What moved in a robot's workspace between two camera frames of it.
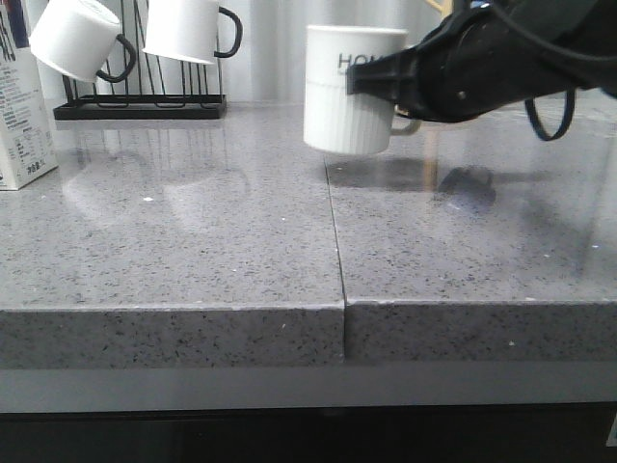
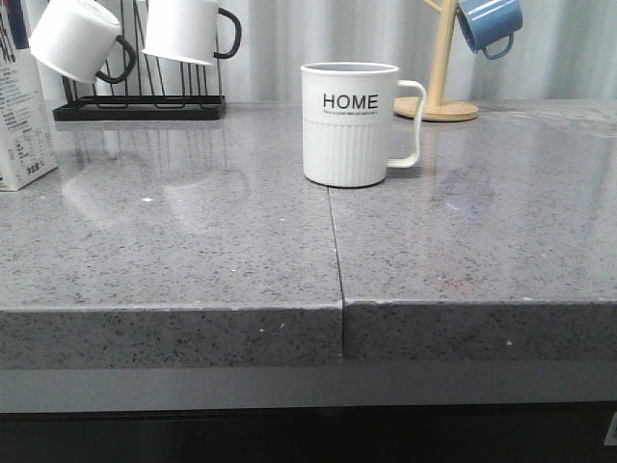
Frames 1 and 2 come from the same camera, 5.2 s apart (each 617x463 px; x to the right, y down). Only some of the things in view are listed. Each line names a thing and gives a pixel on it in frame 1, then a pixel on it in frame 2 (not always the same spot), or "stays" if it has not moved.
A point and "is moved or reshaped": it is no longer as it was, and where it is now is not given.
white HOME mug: [336, 121] is moved or reshaped
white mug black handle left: [80, 39] stays
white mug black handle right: [187, 30] stays
